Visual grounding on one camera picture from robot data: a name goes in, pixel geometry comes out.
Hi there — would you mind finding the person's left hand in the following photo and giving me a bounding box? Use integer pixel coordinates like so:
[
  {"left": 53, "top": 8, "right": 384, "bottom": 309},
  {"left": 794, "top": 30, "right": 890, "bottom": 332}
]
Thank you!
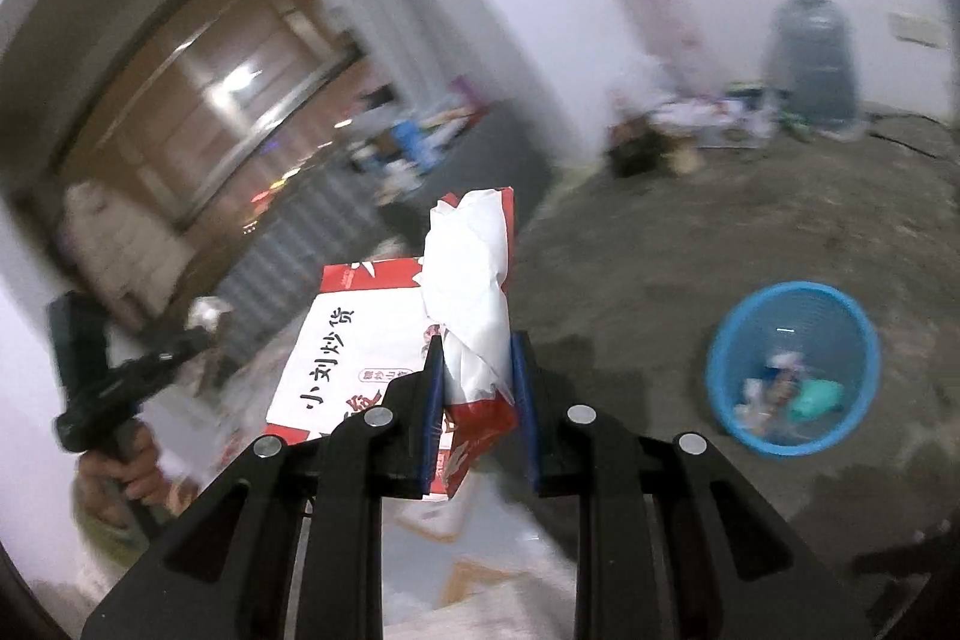
[{"left": 79, "top": 421, "right": 170, "bottom": 528}]

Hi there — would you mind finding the green crumpled wad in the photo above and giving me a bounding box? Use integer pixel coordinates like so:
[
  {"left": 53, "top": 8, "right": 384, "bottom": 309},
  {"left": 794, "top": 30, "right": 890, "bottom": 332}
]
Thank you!
[{"left": 786, "top": 380, "right": 845, "bottom": 423}]

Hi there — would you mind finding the blue plastic basket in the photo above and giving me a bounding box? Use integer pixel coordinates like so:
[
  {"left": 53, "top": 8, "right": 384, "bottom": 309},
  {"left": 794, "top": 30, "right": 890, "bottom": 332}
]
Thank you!
[{"left": 707, "top": 281, "right": 882, "bottom": 459}]

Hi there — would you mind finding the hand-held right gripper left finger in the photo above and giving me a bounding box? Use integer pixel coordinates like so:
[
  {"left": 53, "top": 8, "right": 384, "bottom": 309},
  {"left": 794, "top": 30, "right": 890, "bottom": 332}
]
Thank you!
[{"left": 79, "top": 332, "right": 443, "bottom": 640}]

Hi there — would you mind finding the cardboard piece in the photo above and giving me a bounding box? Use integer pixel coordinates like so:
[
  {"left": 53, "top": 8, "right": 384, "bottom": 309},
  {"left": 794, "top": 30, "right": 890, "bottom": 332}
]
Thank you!
[{"left": 667, "top": 141, "right": 706, "bottom": 175}]

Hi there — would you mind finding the white tissue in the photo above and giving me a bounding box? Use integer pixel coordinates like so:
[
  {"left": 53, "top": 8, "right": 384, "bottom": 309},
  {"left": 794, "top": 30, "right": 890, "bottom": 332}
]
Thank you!
[{"left": 420, "top": 188, "right": 518, "bottom": 405}]

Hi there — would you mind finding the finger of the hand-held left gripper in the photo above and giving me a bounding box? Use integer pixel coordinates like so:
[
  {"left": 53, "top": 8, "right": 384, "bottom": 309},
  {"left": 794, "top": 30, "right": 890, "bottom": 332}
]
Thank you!
[{"left": 150, "top": 326, "right": 215, "bottom": 380}]

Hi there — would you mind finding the heap of plastic bags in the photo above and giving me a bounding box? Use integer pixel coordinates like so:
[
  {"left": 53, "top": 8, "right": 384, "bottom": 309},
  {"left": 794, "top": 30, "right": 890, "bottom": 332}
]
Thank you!
[{"left": 660, "top": 85, "right": 788, "bottom": 150}]

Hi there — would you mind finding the black cable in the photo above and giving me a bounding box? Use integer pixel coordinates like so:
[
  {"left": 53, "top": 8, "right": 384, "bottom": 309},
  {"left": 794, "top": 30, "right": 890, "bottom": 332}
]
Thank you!
[{"left": 862, "top": 115, "right": 946, "bottom": 161}]

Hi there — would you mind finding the beige puffer jacket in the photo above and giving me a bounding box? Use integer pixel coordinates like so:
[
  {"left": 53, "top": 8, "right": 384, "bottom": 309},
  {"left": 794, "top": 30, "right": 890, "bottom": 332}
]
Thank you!
[{"left": 64, "top": 181, "right": 200, "bottom": 330}]

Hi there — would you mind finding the blue and white bottle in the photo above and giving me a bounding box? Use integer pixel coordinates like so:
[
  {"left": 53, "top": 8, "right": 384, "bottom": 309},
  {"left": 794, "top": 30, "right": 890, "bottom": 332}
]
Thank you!
[{"left": 394, "top": 121, "right": 436, "bottom": 172}]

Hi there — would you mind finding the large blue water jug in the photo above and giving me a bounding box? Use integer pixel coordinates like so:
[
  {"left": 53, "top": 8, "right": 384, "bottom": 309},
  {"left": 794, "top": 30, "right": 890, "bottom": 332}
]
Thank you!
[{"left": 761, "top": 0, "right": 860, "bottom": 127}]

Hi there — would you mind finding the metal railing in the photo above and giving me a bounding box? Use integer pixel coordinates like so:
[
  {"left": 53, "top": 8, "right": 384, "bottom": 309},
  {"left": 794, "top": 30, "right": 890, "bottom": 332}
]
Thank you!
[{"left": 217, "top": 160, "right": 391, "bottom": 341}]

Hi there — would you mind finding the fruit print tablecloth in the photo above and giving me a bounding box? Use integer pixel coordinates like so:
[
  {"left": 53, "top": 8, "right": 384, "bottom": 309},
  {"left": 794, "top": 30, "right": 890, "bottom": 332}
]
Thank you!
[{"left": 142, "top": 235, "right": 582, "bottom": 640}]

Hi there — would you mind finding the dark bag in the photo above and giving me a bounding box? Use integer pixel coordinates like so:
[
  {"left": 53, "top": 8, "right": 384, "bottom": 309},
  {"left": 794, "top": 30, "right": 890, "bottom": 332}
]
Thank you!
[{"left": 606, "top": 119, "right": 676, "bottom": 178}]

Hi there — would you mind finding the white curtain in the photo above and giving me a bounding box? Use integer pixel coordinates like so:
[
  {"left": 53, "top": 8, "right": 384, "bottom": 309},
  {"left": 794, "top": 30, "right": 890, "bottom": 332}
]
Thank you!
[{"left": 247, "top": 0, "right": 571, "bottom": 161}]

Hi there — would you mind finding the wall socket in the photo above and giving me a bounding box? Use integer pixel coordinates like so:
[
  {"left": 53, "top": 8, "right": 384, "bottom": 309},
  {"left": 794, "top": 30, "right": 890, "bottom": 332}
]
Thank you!
[{"left": 889, "top": 12, "right": 947, "bottom": 43}]

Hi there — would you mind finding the white plastic bag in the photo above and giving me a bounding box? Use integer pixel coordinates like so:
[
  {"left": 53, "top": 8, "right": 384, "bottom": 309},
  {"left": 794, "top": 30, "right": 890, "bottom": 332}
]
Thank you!
[{"left": 607, "top": 56, "right": 680, "bottom": 120}]

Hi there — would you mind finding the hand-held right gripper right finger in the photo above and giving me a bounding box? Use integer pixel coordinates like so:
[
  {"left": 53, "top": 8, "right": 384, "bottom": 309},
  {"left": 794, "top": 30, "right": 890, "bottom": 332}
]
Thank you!
[{"left": 510, "top": 331, "right": 875, "bottom": 640}]

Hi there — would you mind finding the person's left forearm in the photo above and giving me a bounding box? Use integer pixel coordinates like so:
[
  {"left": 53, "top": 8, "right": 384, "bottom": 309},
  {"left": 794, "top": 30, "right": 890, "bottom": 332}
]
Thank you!
[{"left": 75, "top": 497, "right": 158, "bottom": 570}]

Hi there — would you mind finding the red and white snack bag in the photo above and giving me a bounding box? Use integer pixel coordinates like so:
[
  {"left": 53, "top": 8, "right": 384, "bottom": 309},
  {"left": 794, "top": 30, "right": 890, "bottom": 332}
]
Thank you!
[{"left": 264, "top": 186, "right": 520, "bottom": 502}]

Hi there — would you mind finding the grey cabinet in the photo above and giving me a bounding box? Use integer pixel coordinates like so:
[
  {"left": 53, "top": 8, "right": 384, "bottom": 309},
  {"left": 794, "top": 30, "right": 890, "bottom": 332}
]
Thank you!
[{"left": 375, "top": 100, "right": 548, "bottom": 236}]

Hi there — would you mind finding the plastic bottle with blue label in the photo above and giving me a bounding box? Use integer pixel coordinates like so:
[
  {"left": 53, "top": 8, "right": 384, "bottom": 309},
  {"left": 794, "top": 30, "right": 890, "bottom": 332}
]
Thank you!
[{"left": 739, "top": 349, "right": 807, "bottom": 420}]

